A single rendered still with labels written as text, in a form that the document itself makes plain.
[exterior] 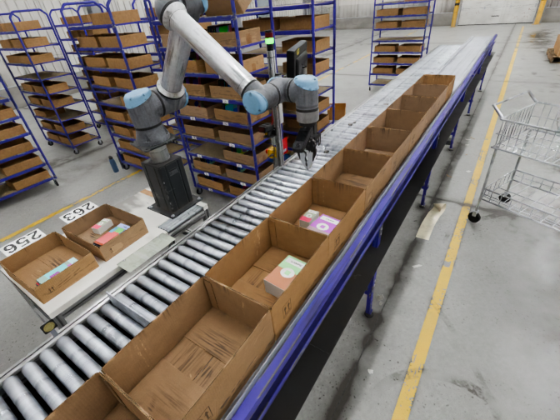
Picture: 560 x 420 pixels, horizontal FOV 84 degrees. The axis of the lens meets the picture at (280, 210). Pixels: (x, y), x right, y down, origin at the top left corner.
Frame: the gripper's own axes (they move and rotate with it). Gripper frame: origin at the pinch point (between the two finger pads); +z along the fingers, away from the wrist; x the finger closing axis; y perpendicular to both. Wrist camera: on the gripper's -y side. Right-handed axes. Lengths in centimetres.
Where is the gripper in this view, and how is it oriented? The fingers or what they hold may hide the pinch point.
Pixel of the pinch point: (307, 167)
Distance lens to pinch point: 138.5
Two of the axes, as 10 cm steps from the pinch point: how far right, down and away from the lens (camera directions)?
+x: -8.7, -2.1, 4.5
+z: 0.8, 8.3, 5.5
